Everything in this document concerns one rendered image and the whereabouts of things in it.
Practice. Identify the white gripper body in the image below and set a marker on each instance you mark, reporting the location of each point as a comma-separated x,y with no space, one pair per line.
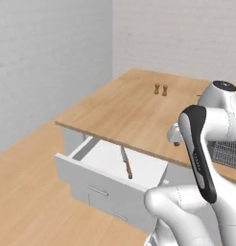
175,133

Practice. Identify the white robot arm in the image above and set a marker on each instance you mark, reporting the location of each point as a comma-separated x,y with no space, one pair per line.
184,208

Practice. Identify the white open drawer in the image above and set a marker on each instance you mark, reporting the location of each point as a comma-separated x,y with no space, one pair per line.
100,179

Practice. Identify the white lower drawer front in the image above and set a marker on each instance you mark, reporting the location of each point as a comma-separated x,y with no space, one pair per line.
123,209

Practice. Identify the white cabinet body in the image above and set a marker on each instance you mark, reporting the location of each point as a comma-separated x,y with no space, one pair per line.
72,141

